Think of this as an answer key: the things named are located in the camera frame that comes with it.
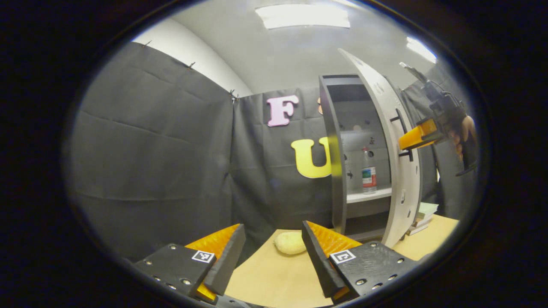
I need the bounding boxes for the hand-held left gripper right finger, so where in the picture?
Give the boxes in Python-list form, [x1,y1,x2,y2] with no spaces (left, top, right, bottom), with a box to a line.
[301,220,418,305]

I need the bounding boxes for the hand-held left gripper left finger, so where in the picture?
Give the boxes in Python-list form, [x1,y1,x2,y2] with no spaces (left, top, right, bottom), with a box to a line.
[133,223,247,305]

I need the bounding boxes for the black cabinet door handle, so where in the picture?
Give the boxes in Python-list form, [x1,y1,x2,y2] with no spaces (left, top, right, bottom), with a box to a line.
[390,108,414,162]

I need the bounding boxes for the yellow fuzzy coaster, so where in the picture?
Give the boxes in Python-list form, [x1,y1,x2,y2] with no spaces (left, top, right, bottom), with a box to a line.
[274,231,307,256]

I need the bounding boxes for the grey cabinet door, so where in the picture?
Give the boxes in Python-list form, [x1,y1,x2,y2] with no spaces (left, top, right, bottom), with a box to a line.
[337,48,423,249]

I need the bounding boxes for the clear plastic bottle red label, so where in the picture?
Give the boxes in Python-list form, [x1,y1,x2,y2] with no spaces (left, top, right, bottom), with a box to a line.
[362,148,377,194]

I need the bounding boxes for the white cabinet shelf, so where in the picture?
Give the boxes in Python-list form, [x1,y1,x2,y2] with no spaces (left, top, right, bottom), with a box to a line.
[346,187,393,204]

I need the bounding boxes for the narrow ceiling light panel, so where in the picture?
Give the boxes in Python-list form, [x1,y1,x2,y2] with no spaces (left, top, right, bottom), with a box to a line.
[406,36,438,64]

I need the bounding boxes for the grey book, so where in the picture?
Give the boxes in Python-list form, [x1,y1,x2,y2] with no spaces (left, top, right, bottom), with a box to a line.
[405,222,429,237]

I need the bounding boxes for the black backdrop cloth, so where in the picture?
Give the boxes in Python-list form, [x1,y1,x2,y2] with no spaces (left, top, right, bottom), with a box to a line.
[64,41,482,264]

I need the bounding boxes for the large ceiling light panel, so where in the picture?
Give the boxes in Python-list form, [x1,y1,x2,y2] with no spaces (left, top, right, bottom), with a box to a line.
[256,3,351,30]

